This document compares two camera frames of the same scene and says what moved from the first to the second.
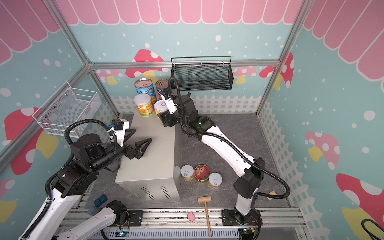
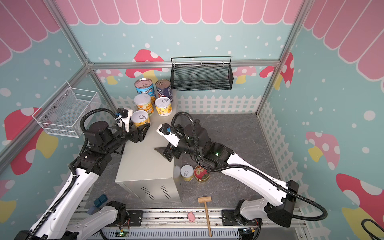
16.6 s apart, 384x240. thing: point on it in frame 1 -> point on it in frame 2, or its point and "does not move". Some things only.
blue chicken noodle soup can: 145,86 does not move
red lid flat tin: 201,172 does not move
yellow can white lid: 187,172 does not move
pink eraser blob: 191,216 does not move
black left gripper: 138,153 -> 139,136
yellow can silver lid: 215,180 -> 139,117
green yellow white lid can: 145,106 does not move
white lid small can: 160,106 does not move
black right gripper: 167,118 -> 171,150
